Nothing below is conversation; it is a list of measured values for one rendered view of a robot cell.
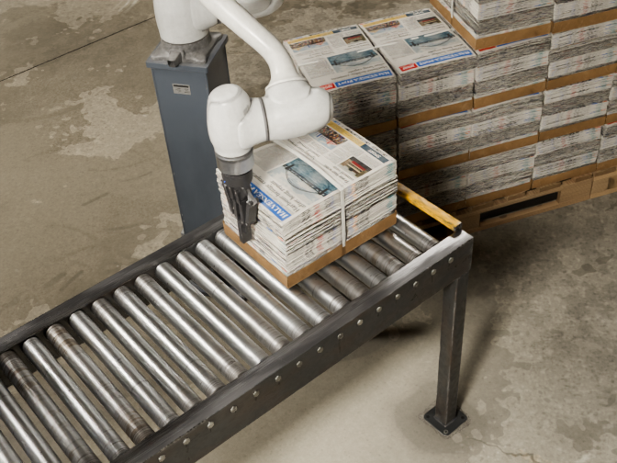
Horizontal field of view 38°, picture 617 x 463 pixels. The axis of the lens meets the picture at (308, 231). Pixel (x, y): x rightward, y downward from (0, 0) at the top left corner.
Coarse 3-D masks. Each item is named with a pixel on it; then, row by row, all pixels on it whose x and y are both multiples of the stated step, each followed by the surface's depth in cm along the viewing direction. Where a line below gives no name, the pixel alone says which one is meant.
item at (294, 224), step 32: (256, 160) 228; (224, 192) 230; (256, 192) 219; (288, 192) 218; (320, 192) 218; (256, 224) 224; (288, 224) 212; (320, 224) 220; (288, 256) 219; (320, 256) 227
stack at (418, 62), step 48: (288, 48) 309; (336, 48) 308; (384, 48) 307; (432, 48) 304; (528, 48) 306; (576, 48) 313; (336, 96) 291; (384, 96) 297; (432, 96) 305; (480, 96) 312; (528, 96) 319; (576, 96) 328; (384, 144) 311; (432, 144) 318; (480, 144) 327; (576, 144) 343; (432, 192) 334; (480, 192) 343; (528, 192) 354; (576, 192) 361
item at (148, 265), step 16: (208, 224) 246; (176, 240) 242; (192, 240) 242; (208, 240) 244; (160, 256) 238; (128, 272) 234; (144, 272) 234; (96, 288) 230; (112, 288) 229; (64, 304) 226; (80, 304) 226; (112, 304) 232; (32, 320) 223; (48, 320) 222; (64, 320) 223; (96, 320) 231; (16, 336) 219; (32, 336) 219; (0, 352) 215; (16, 352) 218; (0, 368) 217; (32, 368) 224
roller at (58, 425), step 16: (16, 368) 211; (16, 384) 209; (32, 384) 207; (32, 400) 204; (48, 400) 204; (48, 416) 200; (64, 416) 201; (64, 432) 197; (64, 448) 195; (80, 448) 193
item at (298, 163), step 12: (276, 144) 234; (288, 144) 234; (288, 156) 230; (300, 168) 226; (312, 168) 225; (324, 168) 225; (324, 180) 221; (336, 180) 221; (336, 192) 218; (348, 192) 221; (336, 204) 220; (348, 204) 223; (336, 216) 223; (348, 216) 226; (336, 228) 226; (348, 228) 229; (336, 240) 228
